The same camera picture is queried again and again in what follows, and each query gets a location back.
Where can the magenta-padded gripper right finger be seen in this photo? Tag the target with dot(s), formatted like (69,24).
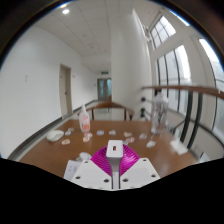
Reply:
(140,171)

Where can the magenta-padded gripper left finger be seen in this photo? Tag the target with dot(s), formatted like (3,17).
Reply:
(88,173)

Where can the white charger block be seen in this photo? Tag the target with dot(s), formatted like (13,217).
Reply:
(115,148)

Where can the white power strip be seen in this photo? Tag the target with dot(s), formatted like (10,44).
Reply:
(71,169)

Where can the small printed sticker card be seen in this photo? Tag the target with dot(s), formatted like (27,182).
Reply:
(150,144)
(143,136)
(86,139)
(88,134)
(71,129)
(112,132)
(65,142)
(130,140)
(68,133)
(100,132)
(127,134)

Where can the white paper card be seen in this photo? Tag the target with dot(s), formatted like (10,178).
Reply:
(179,147)

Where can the white computer mouse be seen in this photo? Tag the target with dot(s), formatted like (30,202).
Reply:
(55,135)

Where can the white pump bottle orange label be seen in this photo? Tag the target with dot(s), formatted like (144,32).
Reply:
(84,121)

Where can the clear plastic drink bottle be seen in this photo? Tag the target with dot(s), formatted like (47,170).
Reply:
(159,115)

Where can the brown wooden chair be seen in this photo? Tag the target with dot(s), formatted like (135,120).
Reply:
(110,106)

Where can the grey double door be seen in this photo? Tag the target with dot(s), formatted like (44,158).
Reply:
(104,89)

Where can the beige side door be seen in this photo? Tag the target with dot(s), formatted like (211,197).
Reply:
(65,90)

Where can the wooden-topped black railing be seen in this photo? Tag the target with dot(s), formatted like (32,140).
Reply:
(186,90)

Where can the green exit sign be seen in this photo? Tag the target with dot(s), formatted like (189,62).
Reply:
(105,71)

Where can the round ceiling light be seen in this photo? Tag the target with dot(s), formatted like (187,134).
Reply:
(65,11)

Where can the large glass window wall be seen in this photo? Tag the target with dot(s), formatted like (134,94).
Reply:
(178,73)

